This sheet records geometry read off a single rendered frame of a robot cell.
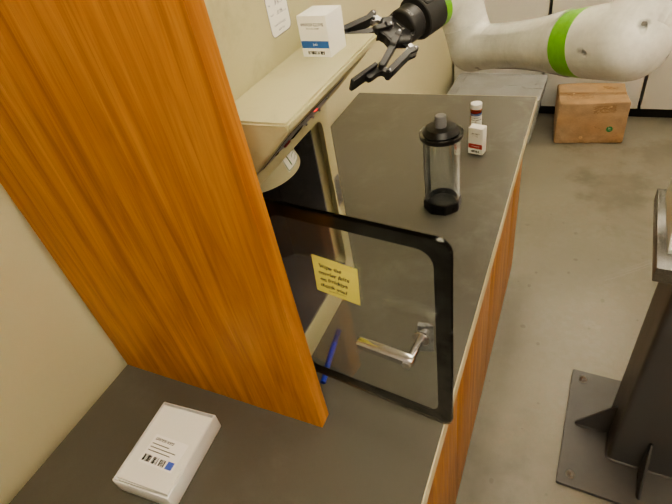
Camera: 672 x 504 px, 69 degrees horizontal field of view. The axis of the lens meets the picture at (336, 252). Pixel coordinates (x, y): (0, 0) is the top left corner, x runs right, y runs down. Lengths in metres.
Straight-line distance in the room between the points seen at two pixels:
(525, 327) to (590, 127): 1.67
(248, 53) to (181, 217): 0.25
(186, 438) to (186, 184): 0.52
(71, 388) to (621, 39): 1.18
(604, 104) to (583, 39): 2.59
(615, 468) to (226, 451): 1.41
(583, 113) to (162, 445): 3.12
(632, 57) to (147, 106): 0.70
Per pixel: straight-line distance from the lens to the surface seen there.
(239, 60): 0.73
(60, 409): 1.19
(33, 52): 0.70
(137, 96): 0.61
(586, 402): 2.14
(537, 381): 2.17
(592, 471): 2.00
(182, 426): 1.01
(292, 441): 0.96
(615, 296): 2.56
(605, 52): 0.93
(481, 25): 1.24
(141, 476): 0.99
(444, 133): 1.25
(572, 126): 3.59
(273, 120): 0.63
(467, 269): 1.20
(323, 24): 0.78
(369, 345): 0.71
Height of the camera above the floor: 1.76
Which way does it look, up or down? 40 degrees down
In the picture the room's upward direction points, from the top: 12 degrees counter-clockwise
